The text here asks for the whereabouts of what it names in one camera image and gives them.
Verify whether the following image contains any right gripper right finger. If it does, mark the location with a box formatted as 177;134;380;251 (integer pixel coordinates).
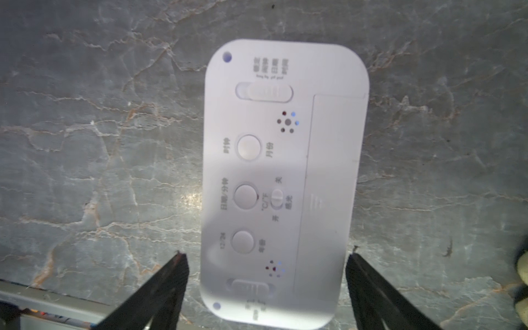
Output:
345;253;440;329

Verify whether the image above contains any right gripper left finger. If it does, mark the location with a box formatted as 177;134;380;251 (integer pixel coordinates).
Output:
93;252;190;330

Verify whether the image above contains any white battery cover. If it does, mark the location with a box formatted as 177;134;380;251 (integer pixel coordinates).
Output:
294;95;369;329

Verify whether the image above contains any white alarm device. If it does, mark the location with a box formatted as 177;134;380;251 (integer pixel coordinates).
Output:
200;39;369;329

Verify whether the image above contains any beige work glove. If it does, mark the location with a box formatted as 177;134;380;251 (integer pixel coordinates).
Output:
514;250;527;326

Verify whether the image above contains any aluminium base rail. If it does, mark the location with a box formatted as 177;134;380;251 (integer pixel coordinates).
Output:
1;280;114;329

